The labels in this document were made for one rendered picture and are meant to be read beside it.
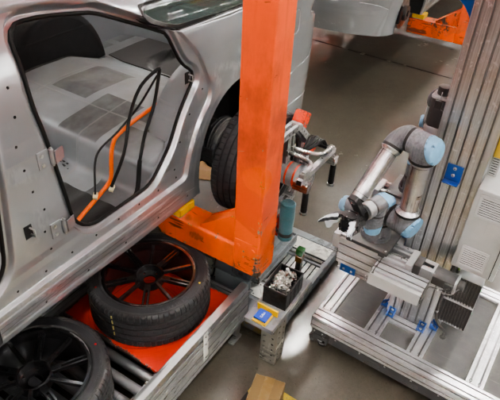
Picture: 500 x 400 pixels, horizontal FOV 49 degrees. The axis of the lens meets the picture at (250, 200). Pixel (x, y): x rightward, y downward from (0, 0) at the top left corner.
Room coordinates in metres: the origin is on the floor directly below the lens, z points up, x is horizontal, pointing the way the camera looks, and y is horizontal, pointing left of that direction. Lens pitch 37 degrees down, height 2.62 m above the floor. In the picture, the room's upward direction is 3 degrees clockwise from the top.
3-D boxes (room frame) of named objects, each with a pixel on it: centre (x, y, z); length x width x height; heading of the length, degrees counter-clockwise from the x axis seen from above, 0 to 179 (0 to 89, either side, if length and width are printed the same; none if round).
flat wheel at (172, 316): (2.13, 0.52, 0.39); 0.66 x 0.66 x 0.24
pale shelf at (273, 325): (2.04, -0.19, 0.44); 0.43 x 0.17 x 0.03; 149
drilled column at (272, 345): (2.01, -0.17, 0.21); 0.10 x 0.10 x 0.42; 59
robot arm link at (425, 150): (2.07, -0.74, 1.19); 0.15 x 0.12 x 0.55; 43
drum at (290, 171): (2.62, -0.24, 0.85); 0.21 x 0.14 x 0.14; 59
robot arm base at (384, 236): (2.17, -0.65, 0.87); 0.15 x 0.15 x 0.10
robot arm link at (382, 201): (1.89, -0.55, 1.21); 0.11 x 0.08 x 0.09; 133
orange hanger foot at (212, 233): (2.38, 0.26, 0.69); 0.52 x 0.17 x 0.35; 59
